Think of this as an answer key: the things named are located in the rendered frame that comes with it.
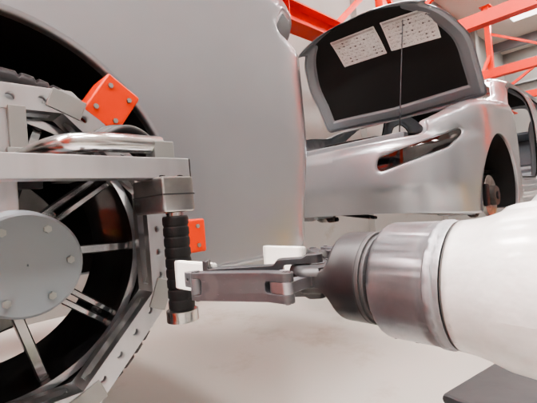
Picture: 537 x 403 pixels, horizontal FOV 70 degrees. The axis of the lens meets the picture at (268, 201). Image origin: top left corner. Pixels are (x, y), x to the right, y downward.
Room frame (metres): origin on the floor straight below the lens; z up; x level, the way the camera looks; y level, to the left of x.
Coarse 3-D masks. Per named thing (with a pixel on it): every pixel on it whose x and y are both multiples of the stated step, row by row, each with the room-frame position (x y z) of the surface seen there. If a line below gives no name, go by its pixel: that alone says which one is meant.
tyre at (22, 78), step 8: (0, 72) 0.65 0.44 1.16; (8, 72) 0.66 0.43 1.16; (16, 72) 0.67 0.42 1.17; (0, 80) 0.65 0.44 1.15; (8, 80) 0.66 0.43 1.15; (16, 80) 0.66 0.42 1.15; (24, 80) 0.67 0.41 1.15; (32, 80) 0.68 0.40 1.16; (40, 80) 0.70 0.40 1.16; (56, 88) 0.71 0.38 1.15; (128, 192) 0.80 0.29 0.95; (136, 288) 0.80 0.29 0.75; (136, 352) 0.79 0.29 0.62; (72, 376) 0.71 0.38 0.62; (64, 384) 0.70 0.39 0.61
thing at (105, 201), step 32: (32, 128) 0.69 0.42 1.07; (96, 192) 0.77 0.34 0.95; (96, 224) 0.93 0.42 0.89; (128, 224) 0.80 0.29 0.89; (96, 256) 0.94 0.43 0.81; (128, 256) 0.81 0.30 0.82; (96, 288) 0.89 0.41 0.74; (128, 288) 0.79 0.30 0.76; (64, 320) 0.90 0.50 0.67; (96, 320) 0.76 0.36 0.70; (32, 352) 0.68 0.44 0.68; (64, 352) 0.77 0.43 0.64; (0, 384) 0.71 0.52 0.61; (32, 384) 0.69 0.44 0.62
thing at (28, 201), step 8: (24, 192) 0.81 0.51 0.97; (32, 192) 0.82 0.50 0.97; (24, 200) 0.81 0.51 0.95; (32, 200) 0.82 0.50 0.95; (40, 200) 0.83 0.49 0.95; (24, 208) 0.81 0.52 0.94; (32, 208) 0.82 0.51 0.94; (40, 208) 0.83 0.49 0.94; (0, 320) 0.77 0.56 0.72; (8, 320) 0.78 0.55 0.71; (0, 328) 0.77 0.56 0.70; (8, 328) 0.78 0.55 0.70
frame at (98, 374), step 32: (0, 96) 0.58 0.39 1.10; (32, 96) 0.61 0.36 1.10; (64, 96) 0.64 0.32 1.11; (64, 128) 0.68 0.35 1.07; (96, 128) 0.67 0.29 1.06; (160, 224) 0.75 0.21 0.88; (160, 256) 0.75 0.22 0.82; (160, 288) 0.74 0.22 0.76; (128, 320) 0.71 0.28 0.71; (96, 352) 0.70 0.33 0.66; (128, 352) 0.69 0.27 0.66; (96, 384) 0.65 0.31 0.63
